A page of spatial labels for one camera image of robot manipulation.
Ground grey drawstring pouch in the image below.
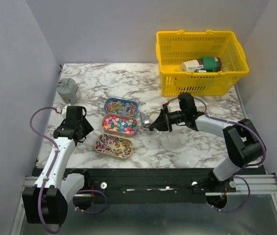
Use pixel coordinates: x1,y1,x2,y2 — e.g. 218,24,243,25
56,78,80,105

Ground blue tray clear lollipops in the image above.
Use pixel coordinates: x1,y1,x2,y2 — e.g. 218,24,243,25
104,98,139,117

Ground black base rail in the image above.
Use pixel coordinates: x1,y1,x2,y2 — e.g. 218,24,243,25
64,168,236,205

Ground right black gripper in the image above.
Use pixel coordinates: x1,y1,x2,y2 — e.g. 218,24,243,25
149,107,187,132

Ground yellow plastic basket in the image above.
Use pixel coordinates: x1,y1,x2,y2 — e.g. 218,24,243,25
156,30,250,96

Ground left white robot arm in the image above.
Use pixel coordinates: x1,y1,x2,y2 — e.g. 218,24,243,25
22,105,93,225

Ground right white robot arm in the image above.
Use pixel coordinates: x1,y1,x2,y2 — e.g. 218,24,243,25
140,93,266,192

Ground silver metal scoop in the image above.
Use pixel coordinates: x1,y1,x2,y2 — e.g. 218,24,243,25
140,112,151,123

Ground clear glass jar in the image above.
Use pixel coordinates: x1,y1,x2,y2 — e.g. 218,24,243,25
141,121,159,134

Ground pink tray star candies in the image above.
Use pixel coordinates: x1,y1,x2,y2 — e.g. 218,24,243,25
101,114,139,137

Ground green brown bottle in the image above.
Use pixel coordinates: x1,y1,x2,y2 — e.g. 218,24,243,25
180,57,222,72

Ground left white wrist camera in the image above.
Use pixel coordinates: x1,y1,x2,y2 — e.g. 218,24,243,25
59,104,71,119

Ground beige tray rainbow lollipops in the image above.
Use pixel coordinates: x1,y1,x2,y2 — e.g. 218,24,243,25
94,134,133,160

